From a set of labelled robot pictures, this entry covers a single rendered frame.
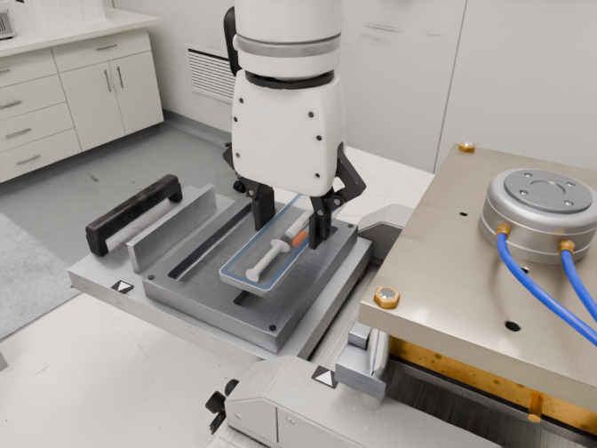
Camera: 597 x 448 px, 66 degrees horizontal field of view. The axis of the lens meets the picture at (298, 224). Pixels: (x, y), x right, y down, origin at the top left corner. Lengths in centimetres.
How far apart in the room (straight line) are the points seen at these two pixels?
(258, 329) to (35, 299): 57
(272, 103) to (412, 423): 27
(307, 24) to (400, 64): 182
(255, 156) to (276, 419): 22
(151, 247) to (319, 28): 32
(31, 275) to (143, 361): 33
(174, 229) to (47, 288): 41
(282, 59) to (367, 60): 189
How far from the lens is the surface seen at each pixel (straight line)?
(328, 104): 38
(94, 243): 59
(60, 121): 293
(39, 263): 102
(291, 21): 36
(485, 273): 34
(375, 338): 32
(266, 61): 37
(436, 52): 209
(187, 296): 48
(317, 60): 37
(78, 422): 73
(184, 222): 59
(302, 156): 40
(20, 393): 80
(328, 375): 40
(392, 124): 226
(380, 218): 58
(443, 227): 38
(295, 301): 46
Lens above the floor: 132
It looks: 35 degrees down
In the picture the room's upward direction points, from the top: straight up
